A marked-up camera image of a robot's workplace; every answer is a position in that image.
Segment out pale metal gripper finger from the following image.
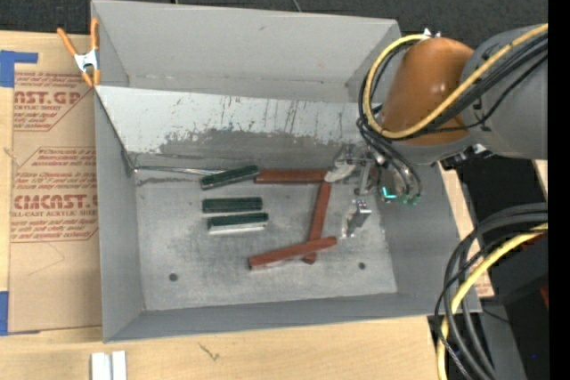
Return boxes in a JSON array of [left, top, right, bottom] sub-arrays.
[[341, 198, 373, 239], [323, 145, 362, 184]]

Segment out red-brown flat block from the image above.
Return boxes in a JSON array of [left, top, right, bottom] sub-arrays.
[[254, 169, 330, 185], [247, 236, 338, 271], [302, 181, 334, 265]]

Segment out grey metal bin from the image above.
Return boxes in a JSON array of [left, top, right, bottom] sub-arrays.
[[90, 0, 485, 344]]

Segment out brown cardboard board, red print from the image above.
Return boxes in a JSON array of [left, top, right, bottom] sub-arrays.
[[0, 29, 104, 336]]

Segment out black cylinder on white bracket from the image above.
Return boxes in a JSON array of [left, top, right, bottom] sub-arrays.
[[438, 144, 494, 169]]

